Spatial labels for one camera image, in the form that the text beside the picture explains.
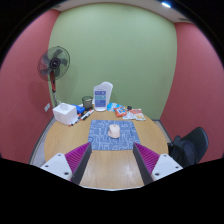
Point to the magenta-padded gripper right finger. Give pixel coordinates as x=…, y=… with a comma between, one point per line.
x=165, y=165

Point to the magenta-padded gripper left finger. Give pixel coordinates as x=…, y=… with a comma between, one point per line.
x=56, y=165

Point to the cream computer mouse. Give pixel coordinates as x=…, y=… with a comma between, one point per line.
x=114, y=131

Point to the blue patterned mouse pad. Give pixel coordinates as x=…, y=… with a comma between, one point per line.
x=100, y=136

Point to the black bag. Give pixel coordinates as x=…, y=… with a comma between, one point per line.
x=181, y=151

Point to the black office chair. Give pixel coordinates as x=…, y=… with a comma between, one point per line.
x=200, y=141

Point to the black marker red cap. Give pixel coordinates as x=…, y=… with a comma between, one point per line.
x=87, y=115
x=75, y=121

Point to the white tissue box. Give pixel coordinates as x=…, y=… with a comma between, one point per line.
x=65, y=114

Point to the orange white snack packet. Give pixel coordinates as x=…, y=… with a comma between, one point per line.
x=138, y=115

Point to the blue small box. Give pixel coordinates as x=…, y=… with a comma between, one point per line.
x=80, y=109

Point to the small black object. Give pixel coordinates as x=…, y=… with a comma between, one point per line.
x=129, y=108

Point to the dark mesh pen cup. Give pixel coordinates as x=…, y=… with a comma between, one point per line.
x=87, y=103

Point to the light blue snack packet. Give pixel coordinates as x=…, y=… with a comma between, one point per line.
x=111, y=106

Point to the black standing fan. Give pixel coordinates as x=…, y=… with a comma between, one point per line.
x=54, y=62

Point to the ceiling light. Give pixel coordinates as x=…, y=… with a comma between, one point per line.
x=166, y=4

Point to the white wall socket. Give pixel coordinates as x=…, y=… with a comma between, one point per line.
x=47, y=107

